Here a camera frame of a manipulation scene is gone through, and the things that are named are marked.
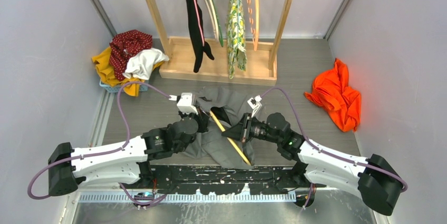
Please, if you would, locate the pink hanger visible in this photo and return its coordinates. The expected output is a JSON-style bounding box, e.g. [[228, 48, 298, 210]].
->
[[193, 0, 205, 45]]

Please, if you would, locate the wooden hanger rack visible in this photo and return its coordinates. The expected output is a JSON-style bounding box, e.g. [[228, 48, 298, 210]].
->
[[145, 0, 293, 86]]

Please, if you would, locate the orange garment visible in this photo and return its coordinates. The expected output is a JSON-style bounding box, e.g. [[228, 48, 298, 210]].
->
[[304, 59, 362, 132]]

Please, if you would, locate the lemon print skirt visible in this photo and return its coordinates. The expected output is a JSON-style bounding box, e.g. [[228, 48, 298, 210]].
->
[[226, 0, 247, 79]]

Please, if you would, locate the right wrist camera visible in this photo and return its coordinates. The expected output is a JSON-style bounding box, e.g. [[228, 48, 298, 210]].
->
[[247, 95, 263, 118]]

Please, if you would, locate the white garment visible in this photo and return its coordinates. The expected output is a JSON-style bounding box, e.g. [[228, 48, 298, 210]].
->
[[122, 48, 169, 80]]

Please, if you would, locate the orange wavy hanger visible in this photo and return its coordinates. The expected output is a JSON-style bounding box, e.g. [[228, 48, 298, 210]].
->
[[246, 0, 256, 40]]

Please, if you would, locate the mustard yellow garment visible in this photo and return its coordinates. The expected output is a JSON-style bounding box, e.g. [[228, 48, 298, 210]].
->
[[92, 47, 164, 86]]

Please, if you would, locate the light blue plastic basket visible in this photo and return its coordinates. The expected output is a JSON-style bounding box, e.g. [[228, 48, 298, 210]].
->
[[99, 81, 148, 93]]

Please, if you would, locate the aluminium slotted rail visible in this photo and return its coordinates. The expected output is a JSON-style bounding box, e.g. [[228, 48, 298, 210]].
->
[[78, 191, 296, 203]]

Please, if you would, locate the green hanger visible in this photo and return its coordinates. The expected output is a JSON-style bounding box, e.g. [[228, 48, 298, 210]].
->
[[211, 0, 224, 47]]

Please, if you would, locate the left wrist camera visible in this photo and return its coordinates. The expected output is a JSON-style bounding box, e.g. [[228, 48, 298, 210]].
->
[[168, 92, 199, 114]]

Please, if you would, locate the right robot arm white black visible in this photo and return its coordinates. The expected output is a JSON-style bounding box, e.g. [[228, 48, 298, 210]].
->
[[222, 113, 405, 216]]

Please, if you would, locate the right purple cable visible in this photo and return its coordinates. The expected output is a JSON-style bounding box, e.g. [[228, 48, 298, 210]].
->
[[260, 86, 409, 209]]

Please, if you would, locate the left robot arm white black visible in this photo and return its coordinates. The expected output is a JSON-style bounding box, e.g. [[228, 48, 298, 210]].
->
[[48, 111, 210, 197]]

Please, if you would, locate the beige hanger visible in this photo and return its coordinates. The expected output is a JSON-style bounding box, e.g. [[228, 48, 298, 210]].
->
[[192, 0, 221, 43]]

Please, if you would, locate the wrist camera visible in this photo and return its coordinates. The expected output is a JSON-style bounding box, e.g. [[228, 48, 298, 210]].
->
[[247, 95, 263, 118], [168, 92, 199, 114]]

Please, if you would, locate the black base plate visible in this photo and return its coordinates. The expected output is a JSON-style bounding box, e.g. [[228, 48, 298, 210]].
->
[[124, 165, 310, 195]]

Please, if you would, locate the red polka dot garment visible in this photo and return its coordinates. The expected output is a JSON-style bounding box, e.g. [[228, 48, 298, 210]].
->
[[109, 30, 153, 81]]

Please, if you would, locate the yellow hanger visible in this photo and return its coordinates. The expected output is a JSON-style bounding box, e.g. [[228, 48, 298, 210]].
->
[[209, 111, 251, 166]]

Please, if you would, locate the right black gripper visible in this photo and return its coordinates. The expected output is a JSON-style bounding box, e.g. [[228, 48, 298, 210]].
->
[[222, 113, 281, 144]]

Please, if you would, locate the black skirt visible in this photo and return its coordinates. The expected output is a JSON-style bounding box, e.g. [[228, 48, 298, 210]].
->
[[186, 0, 215, 73]]

